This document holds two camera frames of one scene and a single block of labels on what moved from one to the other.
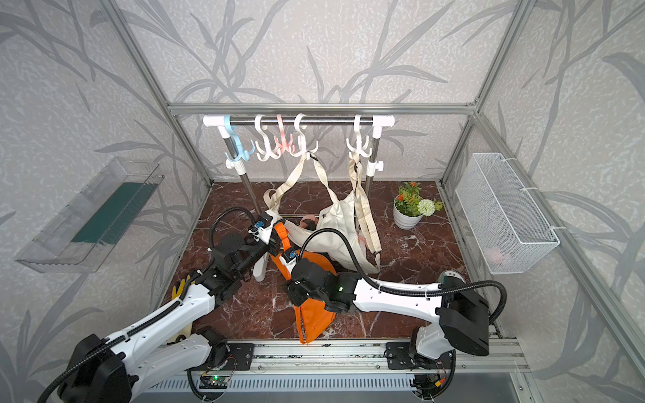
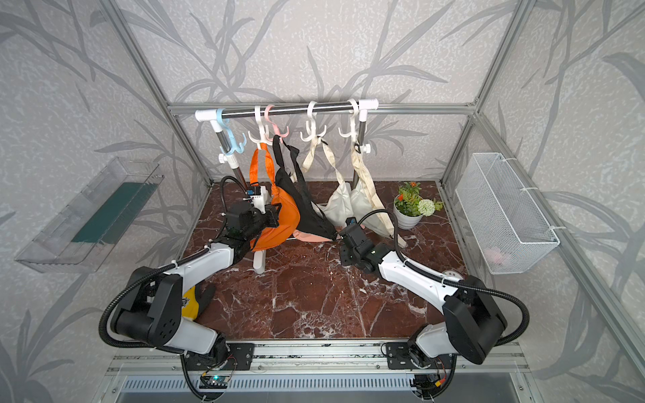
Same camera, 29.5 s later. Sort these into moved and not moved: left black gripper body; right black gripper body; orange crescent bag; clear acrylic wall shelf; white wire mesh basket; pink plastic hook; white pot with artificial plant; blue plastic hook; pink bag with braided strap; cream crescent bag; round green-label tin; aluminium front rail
Moved: blue plastic hook; orange crescent bag; cream crescent bag; pink plastic hook; right black gripper body; pink bag with braided strap; left black gripper body
Not moved: white wire mesh basket; white pot with artificial plant; clear acrylic wall shelf; round green-label tin; aluminium front rail
